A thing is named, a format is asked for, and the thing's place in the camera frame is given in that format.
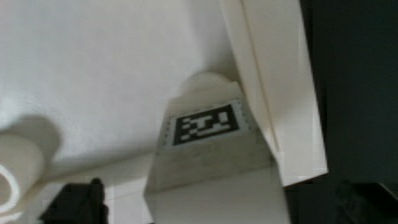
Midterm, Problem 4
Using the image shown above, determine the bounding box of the white square tabletop with sockets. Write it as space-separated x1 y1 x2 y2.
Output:
0 0 326 224

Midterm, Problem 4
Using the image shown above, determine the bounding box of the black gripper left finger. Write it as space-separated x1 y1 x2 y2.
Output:
39 178 108 224

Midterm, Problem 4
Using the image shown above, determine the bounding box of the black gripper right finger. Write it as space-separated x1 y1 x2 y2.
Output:
335 181 398 224

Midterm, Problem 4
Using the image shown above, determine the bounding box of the white leg with tag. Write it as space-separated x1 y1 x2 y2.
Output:
143 72 291 224

